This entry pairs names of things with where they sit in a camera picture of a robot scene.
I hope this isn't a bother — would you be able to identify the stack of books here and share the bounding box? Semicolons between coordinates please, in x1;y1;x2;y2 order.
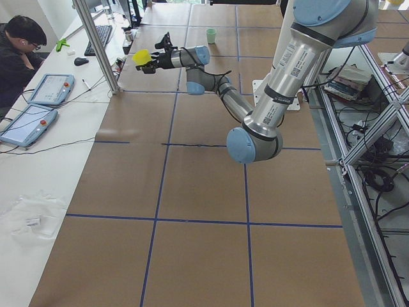
323;65;372;101

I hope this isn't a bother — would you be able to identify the green plastic cup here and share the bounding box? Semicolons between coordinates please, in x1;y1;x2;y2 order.
206;28;217;44

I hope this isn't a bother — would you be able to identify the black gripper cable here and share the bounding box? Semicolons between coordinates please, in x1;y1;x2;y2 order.
180;47;233;97

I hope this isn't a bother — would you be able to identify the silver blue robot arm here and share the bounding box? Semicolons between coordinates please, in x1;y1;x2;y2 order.
132;1;378;164

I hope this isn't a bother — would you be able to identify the near teach pendant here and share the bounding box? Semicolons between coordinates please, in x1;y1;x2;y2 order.
1;104;58;148

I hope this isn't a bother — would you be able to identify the small metal cup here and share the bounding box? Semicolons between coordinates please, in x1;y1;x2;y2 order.
124;31;134;42

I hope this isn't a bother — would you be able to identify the green plastic toy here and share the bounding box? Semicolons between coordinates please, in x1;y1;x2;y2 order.
56;38;70;52

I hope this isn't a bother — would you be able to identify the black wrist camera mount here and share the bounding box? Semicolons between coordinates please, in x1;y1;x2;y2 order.
155;32;175;52

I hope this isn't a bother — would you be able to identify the black white marker pen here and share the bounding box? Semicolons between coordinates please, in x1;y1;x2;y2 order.
82;79;91;91

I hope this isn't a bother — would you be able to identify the teach pendant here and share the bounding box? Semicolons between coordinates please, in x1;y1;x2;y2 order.
1;104;58;148
27;74;75;106

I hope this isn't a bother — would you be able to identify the far teach pendant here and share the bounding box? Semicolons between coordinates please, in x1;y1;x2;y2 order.
27;74;75;106

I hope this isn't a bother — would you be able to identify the black keyboard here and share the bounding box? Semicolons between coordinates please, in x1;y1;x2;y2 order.
84;25;113;57

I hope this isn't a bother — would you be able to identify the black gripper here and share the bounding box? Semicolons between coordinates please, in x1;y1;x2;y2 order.
135;51;174;74

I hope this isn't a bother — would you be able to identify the seated man in black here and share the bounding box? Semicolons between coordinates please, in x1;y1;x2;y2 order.
1;15;47;116

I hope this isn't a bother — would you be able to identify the yellow plastic cup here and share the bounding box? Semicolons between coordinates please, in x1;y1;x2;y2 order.
132;49;152;66

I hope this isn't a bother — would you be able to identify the clear plastic bag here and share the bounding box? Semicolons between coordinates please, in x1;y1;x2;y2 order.
1;190;68;246

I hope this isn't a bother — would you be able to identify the aluminium frame post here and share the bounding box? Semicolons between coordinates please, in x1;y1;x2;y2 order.
73;0;120;95

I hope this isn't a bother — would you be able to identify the black computer mouse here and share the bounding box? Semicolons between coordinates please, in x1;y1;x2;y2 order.
73;57;89;67

